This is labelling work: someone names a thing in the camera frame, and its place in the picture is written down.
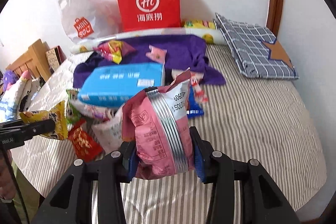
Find green snack packet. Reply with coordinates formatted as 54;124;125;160
66;89;81;125

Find red gold snack packet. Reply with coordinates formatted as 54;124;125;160
68;118;103;162

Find blue snack packet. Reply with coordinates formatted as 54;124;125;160
186;87;204;119

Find pink silver snack packet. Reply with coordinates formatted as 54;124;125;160
121;70;194;180

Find red white strawberry snack packet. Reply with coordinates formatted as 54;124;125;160
191;72;209;104

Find person left hand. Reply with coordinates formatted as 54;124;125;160
0;152;16;200

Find striped plush pillow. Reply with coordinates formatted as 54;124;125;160
1;71;42;123

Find purple plush toy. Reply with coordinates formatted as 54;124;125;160
3;70;19;92

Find wooden headboard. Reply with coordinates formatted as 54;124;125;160
6;39;51;82

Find white pink snack packet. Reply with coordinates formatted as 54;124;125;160
91;106;123;154

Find floral purple snack packet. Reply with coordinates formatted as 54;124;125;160
70;99;114;121

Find blue tissue pack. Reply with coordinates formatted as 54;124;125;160
77;63;165;108

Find pink yellow snack packet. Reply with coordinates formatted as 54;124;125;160
93;40;136;64

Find white Miniso plastic bag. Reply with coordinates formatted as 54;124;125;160
58;0;121;44

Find grey checked star cushion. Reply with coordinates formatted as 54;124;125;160
215;13;299;80

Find small pink snack packet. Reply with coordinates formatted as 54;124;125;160
145;45;167;65

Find yellow green snack bag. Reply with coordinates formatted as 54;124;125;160
181;19;217;30

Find black cable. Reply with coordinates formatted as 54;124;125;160
1;148;31;224

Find brown picture frame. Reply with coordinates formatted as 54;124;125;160
46;46;65;72

